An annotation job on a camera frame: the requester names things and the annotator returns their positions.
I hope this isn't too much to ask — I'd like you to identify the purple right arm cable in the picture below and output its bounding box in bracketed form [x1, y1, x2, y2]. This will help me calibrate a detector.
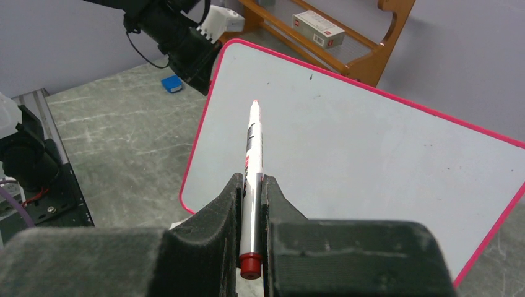
[0, 180, 36, 229]

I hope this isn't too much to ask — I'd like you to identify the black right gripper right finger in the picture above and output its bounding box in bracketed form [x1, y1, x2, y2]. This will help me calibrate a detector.
[262, 176, 456, 296]

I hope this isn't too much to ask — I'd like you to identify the white red card box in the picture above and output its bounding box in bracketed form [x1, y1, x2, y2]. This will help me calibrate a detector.
[292, 10, 345, 50]

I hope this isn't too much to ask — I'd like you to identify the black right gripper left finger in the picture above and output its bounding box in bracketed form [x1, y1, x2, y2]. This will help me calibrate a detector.
[1, 174, 243, 296]

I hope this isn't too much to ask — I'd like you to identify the pink framed whiteboard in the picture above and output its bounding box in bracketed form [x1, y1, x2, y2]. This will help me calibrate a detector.
[179, 39, 524, 285]

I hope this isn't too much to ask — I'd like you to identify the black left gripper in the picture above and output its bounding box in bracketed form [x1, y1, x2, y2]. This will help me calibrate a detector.
[158, 27, 222, 95]

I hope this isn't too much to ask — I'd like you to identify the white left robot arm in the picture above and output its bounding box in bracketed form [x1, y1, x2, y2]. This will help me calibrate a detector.
[92, 0, 222, 95]

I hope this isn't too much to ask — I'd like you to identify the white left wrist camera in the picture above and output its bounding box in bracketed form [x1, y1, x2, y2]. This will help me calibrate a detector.
[197, 5, 245, 44]

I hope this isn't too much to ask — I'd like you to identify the wooden shelf rack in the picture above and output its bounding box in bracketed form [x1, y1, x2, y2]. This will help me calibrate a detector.
[240, 1, 415, 87]

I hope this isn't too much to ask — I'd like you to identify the red capped whiteboard marker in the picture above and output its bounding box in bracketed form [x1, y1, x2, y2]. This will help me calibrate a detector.
[239, 100, 264, 280]

